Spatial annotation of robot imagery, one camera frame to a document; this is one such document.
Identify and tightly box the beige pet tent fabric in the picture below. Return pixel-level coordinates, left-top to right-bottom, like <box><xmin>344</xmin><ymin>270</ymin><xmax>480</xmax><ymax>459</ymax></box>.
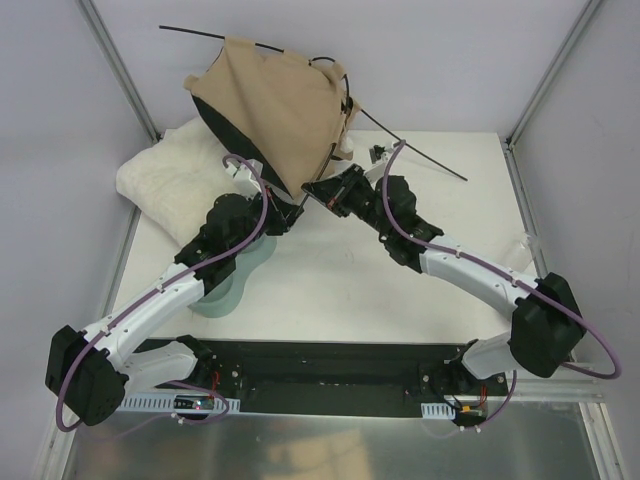
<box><xmin>182</xmin><ymin>35</ymin><xmax>362</xmax><ymax>204</ymax></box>

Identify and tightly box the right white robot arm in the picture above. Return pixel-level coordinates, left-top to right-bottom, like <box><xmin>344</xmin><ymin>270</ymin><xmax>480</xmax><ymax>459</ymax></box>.
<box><xmin>302</xmin><ymin>165</ymin><xmax>586</xmax><ymax>395</ymax></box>

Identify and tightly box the green double pet bowl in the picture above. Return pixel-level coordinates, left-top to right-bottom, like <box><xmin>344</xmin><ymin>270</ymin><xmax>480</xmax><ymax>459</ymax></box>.
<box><xmin>189</xmin><ymin>235</ymin><xmax>277</xmax><ymax>318</ymax></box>

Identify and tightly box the white fluffy cushion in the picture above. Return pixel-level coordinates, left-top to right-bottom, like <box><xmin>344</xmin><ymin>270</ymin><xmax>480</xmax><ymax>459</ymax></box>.
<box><xmin>115</xmin><ymin>118</ymin><xmax>238</xmax><ymax>247</ymax></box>

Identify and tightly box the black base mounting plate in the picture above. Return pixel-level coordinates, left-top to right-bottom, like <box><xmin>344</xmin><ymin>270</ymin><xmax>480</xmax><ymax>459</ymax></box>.
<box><xmin>185</xmin><ymin>340</ymin><xmax>507</xmax><ymax>418</ymax></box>

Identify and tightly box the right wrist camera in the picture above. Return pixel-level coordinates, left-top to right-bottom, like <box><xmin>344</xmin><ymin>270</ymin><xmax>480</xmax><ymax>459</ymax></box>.
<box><xmin>369</xmin><ymin>142</ymin><xmax>406</xmax><ymax>166</ymax></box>

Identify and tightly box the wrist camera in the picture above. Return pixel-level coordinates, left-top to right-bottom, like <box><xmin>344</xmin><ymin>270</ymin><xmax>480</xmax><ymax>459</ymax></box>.
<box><xmin>369</xmin><ymin>142</ymin><xmax>406</xmax><ymax>166</ymax></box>
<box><xmin>225</xmin><ymin>159</ymin><xmax>263</xmax><ymax>198</ymax></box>

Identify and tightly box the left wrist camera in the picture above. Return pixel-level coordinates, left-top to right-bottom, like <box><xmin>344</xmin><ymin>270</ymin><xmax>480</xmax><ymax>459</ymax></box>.
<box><xmin>225</xmin><ymin>159</ymin><xmax>263</xmax><ymax>198</ymax></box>

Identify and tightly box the right white cable duct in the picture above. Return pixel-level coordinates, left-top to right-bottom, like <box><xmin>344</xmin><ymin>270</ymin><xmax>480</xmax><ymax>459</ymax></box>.
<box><xmin>420</xmin><ymin>403</ymin><xmax>487</xmax><ymax>420</ymax></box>

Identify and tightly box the white cable duct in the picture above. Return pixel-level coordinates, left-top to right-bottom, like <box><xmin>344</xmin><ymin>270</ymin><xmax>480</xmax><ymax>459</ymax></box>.
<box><xmin>117</xmin><ymin>392</ymin><xmax>240</xmax><ymax>414</ymax></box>
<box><xmin>420</xmin><ymin>403</ymin><xmax>487</xmax><ymax>420</ymax></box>

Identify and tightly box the left white cable duct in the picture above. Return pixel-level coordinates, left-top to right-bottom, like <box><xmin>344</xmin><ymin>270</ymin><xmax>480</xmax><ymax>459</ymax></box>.
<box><xmin>117</xmin><ymin>392</ymin><xmax>240</xmax><ymax>414</ymax></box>

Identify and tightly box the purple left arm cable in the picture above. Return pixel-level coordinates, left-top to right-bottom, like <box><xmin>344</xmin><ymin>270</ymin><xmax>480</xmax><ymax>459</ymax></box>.
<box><xmin>55</xmin><ymin>155</ymin><xmax>274</xmax><ymax>441</ymax></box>

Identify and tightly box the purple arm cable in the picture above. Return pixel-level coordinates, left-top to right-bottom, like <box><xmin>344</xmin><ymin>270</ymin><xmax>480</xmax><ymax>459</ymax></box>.
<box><xmin>382</xmin><ymin>140</ymin><xmax>624</xmax><ymax>440</ymax></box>
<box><xmin>55</xmin><ymin>155</ymin><xmax>274</xmax><ymax>441</ymax></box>

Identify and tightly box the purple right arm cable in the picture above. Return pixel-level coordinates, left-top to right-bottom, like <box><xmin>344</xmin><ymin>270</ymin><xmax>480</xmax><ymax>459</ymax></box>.
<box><xmin>382</xmin><ymin>140</ymin><xmax>624</xmax><ymax>440</ymax></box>

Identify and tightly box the left aluminium frame post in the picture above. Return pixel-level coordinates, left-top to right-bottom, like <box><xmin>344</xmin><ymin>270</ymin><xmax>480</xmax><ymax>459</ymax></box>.
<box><xmin>76</xmin><ymin>0</ymin><xmax>161</xmax><ymax>143</ymax></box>

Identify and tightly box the aluminium frame post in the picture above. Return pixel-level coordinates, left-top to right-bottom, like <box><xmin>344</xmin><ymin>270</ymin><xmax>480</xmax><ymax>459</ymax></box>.
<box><xmin>76</xmin><ymin>0</ymin><xmax>161</xmax><ymax>143</ymax></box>
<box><xmin>505</xmin><ymin>0</ymin><xmax>606</xmax><ymax>149</ymax></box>

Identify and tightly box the right aluminium frame post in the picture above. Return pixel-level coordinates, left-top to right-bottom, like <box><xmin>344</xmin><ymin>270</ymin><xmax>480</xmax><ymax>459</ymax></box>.
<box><xmin>505</xmin><ymin>0</ymin><xmax>606</xmax><ymax>149</ymax></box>

